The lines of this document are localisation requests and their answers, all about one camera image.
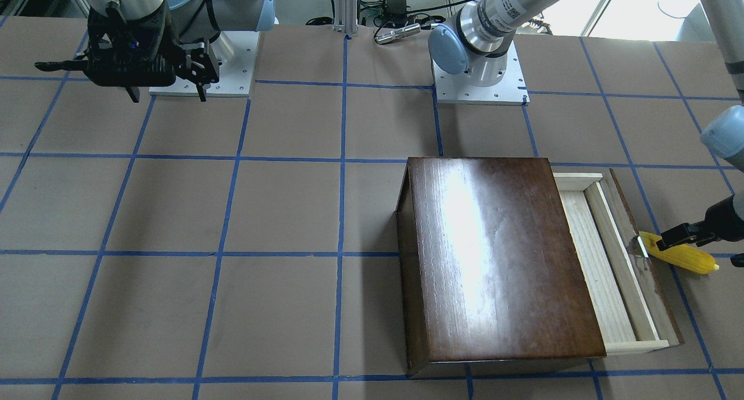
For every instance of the dark wooden drawer cabinet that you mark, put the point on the dark wooden drawer cabinet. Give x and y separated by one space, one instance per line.
490 273

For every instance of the wooden drawer with white handle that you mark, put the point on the wooden drawer with white handle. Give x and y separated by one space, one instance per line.
631 307

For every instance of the aluminium frame post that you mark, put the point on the aluminium frame post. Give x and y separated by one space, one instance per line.
345 14

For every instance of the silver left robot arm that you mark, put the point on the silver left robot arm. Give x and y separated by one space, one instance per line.
471 50

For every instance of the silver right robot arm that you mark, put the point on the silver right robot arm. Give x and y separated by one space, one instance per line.
193 19

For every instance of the yellow toy corn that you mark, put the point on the yellow toy corn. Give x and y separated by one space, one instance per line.
683 256

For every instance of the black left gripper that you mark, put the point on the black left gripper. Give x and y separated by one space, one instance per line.
724 218

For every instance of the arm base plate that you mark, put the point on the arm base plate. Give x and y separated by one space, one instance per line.
492 81
229 63

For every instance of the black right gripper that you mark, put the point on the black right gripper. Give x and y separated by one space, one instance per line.
164 44

